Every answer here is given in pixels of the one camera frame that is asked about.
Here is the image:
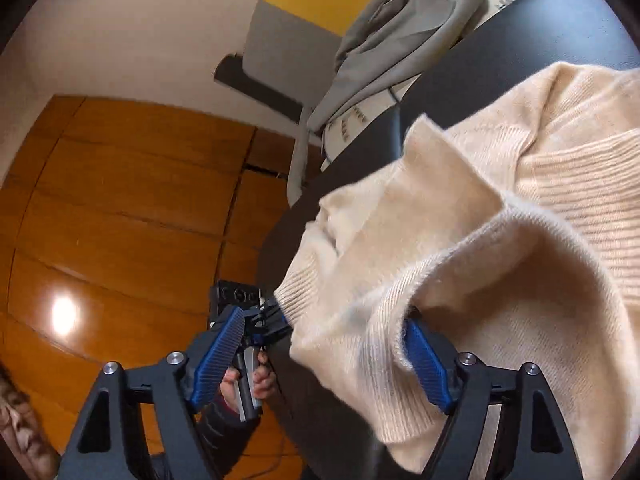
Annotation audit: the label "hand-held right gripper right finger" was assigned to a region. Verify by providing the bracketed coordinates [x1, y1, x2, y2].
[402, 320, 586, 480]

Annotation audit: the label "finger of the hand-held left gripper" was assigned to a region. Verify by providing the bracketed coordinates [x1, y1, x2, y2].
[247, 322, 293, 348]
[252, 297, 288, 323]

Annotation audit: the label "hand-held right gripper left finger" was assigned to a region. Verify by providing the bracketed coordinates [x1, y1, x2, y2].
[57, 307, 246, 480]

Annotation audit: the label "cream knit sweater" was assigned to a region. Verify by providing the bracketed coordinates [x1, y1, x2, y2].
[274, 62, 640, 480]

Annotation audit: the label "person's left forearm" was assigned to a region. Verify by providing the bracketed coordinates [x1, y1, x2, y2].
[195, 395, 263, 480]

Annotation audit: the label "grey clothes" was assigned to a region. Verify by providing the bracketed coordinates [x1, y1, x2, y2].
[287, 0, 493, 206]

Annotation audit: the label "person's left hand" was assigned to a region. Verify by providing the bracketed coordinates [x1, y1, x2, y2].
[220, 352, 277, 413]

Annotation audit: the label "white printed cloth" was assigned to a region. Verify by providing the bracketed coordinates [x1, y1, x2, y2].
[320, 0, 573, 171]

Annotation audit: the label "person's head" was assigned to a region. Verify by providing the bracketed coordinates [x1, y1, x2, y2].
[0, 360, 58, 478]

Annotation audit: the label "dark grey panel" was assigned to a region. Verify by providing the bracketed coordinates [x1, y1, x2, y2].
[214, 55, 306, 128]

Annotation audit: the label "black leather table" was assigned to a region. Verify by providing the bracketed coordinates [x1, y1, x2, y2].
[255, 0, 640, 480]

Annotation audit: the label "thin dark cable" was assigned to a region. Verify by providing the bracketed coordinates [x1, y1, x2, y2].
[232, 430, 301, 478]

